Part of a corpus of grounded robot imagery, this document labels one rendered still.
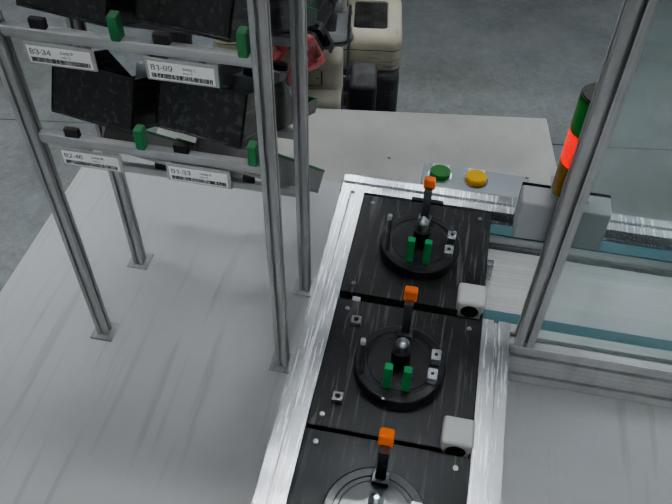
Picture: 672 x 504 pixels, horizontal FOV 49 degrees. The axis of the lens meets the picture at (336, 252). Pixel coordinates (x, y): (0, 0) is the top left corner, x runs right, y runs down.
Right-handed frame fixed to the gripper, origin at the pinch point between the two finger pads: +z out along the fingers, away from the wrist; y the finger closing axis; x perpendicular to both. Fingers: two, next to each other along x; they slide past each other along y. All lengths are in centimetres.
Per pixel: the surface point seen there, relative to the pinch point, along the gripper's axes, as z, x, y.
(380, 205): 5.3, 30.4, 13.1
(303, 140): 9.0, -0.4, 10.1
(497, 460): 38, 18, 52
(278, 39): 2.0, -15.6, 8.2
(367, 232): 11.8, 27.1, 14.6
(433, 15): -149, 212, -83
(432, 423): 38, 16, 42
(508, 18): -164, 222, -51
